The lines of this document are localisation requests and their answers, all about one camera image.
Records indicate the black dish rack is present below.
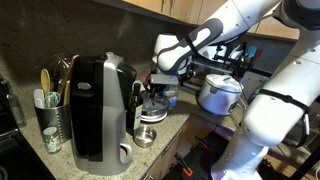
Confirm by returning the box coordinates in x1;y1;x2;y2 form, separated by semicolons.
191;46;268;83

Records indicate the blue spatula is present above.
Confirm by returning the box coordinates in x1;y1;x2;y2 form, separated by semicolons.
245;45;258;60

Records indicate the white spatula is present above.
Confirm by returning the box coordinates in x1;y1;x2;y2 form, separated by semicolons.
33;88;46;109

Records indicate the glass pot lid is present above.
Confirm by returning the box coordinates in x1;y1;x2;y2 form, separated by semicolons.
141;98;170;118

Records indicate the clear water bottle blue cap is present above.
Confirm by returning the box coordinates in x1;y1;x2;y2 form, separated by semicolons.
164;84;178;108

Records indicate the white rice cooker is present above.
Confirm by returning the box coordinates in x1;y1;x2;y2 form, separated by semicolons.
197;73;244;117

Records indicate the dark olive oil bottle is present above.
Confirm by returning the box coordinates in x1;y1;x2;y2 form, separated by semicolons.
126;82;144;134

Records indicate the black and orange clamp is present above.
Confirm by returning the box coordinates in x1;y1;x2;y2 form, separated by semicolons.
174;152;194;178
194;134;213;151

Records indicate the short wooden spatula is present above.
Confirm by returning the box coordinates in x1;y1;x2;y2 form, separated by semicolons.
62;79;72;107

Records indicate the silver and black coffee maker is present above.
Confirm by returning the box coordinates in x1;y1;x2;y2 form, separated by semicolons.
69;51;138;177

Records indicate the long wooden spatula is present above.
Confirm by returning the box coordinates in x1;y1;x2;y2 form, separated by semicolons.
58;54;80;101

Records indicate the wooden wall cabinet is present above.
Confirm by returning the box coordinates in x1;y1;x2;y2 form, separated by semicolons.
123;0;301;41

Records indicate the wooden base cabinet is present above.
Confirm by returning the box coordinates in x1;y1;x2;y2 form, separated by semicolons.
141;113;218;180

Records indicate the black electric stove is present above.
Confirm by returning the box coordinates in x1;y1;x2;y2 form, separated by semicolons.
0;74;56;180

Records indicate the steel utensil holder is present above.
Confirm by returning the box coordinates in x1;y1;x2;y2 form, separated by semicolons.
34;103;73;144

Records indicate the round wooden spoon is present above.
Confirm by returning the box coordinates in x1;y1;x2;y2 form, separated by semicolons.
40;68;52;98

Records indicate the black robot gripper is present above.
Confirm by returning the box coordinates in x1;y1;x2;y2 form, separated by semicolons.
143;64;196;101

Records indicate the small steel bowl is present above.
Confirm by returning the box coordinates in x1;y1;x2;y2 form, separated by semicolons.
133;124;158;148

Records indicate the white plate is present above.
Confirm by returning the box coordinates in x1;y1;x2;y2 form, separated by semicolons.
140;109;169;124

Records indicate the clear glass bottle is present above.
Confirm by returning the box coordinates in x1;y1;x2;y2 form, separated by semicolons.
6;93;28;128

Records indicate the small glass spice jar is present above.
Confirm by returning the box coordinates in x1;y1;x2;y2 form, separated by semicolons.
42;126;63;154

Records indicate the black mounting platform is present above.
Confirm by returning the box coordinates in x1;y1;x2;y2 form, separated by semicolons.
163;131;244;180

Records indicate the wire whisk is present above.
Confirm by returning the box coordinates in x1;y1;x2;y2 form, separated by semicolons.
44;91;62;108

